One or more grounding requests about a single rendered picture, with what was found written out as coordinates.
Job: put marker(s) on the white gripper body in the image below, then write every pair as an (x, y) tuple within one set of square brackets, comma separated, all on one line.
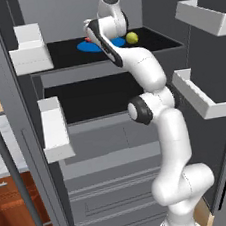
[(87, 22)]

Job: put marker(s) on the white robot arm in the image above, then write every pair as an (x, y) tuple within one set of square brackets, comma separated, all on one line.
[(170, 137)]

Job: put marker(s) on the grey fridge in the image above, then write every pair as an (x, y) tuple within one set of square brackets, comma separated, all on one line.
[(78, 12)]

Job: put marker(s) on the red steak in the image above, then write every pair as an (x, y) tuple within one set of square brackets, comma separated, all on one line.
[(88, 39)]

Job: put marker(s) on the black fridge shelf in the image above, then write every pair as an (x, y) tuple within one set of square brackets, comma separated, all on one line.
[(67, 55), (93, 99)]

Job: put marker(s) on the blue plate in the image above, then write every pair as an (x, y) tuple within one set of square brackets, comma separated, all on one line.
[(86, 47)]

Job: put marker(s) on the yellow-green lime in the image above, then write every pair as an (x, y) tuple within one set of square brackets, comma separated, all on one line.
[(132, 37)]

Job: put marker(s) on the short white door bin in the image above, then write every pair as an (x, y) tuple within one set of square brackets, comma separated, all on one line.
[(30, 55)]

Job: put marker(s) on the tall white door bin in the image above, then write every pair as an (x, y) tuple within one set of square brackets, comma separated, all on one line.
[(55, 132)]

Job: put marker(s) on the long white door bin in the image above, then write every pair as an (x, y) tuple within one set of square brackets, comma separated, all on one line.
[(206, 17)]

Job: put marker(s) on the ribbed white door bin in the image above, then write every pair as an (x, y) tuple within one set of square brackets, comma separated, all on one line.
[(201, 101)]

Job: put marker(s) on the brown wooden drawer cabinet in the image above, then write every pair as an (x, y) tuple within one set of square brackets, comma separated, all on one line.
[(14, 218)]

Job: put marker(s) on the light wooden cabinet panel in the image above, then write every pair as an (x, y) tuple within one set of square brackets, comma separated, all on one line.
[(203, 215)]

